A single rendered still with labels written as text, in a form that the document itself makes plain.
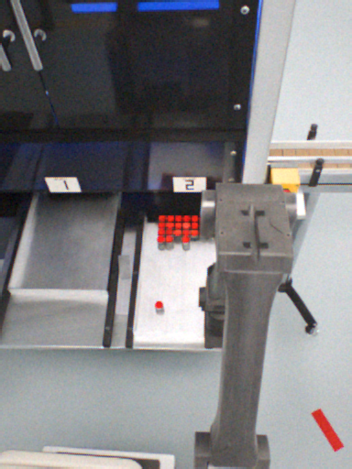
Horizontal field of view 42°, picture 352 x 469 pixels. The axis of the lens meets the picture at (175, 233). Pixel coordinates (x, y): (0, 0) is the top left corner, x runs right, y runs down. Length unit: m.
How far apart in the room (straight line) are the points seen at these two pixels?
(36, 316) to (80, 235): 0.26
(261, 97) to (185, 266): 0.49
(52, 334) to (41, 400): 0.93
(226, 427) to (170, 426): 1.38
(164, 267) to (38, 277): 0.34
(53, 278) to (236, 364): 0.81
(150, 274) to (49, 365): 1.03
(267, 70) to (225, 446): 0.68
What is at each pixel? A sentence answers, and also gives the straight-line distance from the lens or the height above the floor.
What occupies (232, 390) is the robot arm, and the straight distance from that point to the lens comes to 0.57.
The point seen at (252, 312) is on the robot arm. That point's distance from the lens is 0.50.
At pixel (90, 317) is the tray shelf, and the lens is 1.20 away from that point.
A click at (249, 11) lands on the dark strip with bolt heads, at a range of 0.90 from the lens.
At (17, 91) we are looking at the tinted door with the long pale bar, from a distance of 1.07.
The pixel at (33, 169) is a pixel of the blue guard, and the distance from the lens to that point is 1.24.
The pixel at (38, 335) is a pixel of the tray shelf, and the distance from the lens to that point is 1.22.
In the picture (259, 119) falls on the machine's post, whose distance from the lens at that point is 1.05.
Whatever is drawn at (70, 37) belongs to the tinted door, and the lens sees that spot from 0.96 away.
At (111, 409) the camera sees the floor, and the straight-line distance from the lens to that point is 2.04.
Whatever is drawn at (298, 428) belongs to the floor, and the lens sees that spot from 2.03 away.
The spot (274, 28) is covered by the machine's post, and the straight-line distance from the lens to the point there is 0.92.
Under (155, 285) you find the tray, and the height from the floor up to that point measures 0.88.
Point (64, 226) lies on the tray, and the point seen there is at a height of 0.88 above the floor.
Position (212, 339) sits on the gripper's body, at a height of 0.99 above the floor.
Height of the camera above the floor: 1.96
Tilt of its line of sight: 57 degrees down
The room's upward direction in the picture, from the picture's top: 5 degrees counter-clockwise
